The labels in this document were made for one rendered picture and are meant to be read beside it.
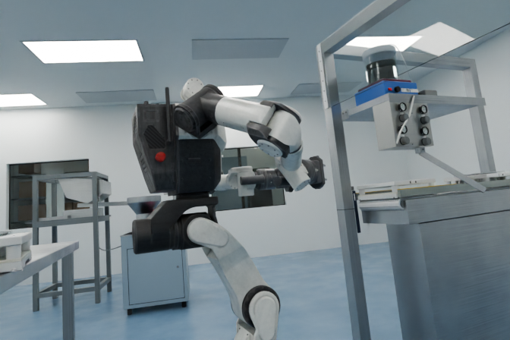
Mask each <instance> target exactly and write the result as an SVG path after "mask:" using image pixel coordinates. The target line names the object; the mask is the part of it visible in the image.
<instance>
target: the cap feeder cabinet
mask: <svg viewBox="0 0 510 340"><path fill-rule="evenodd" d="M120 237H121V268H122V288H123V309H124V310H127V314H128V315H131V314H132V309H133V308H138V307H149V306H155V305H161V304H171V303H178V302H181V305H182V307H186V301H189V291H190V285H189V273H188V261H187V249H186V250H164V251H158V252H152V253H142V254H135V253H134V249H133V241H132V232H128V233H127V234H124V235H121V236H120Z"/></svg>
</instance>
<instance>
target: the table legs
mask: <svg viewBox="0 0 510 340"><path fill-rule="evenodd" d="M61 276H62V331H63V340H75V326H74V252H72V253H70V254H68V255H67V256H65V257H63V258H61Z"/></svg>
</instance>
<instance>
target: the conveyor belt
mask: <svg viewBox="0 0 510 340"><path fill-rule="evenodd" d="M505 188H510V186H508V187H494V188H489V189H486V190H498V189H505ZM478 191H479V190H478V189H475V190H461V191H454V192H446V193H439V194H431V195H430V194H428V195H421V196H413V197H400V198H397V199H393V198H389V199H377V200H362V201H360V202H359V208H360V210H362V211H378V210H404V208H402V207H401V205H400V202H401V200H408V199H415V198H422V197H435V196H442V195H449V194H462V193H470V192H478Z"/></svg>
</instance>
